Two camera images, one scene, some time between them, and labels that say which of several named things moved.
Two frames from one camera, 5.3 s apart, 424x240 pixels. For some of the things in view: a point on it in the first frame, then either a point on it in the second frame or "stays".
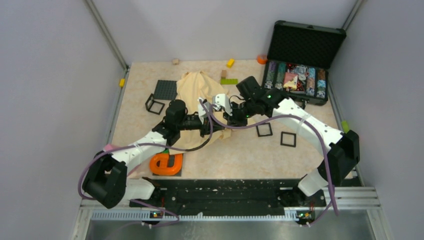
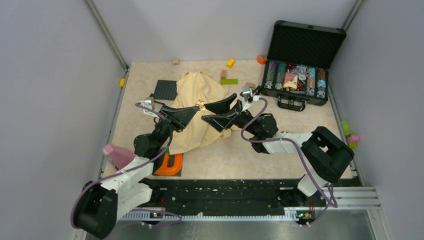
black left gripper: (206, 128) to (168, 115)
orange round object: (262, 59) stays
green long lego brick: (229, 81) stays
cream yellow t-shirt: (190, 87) stays
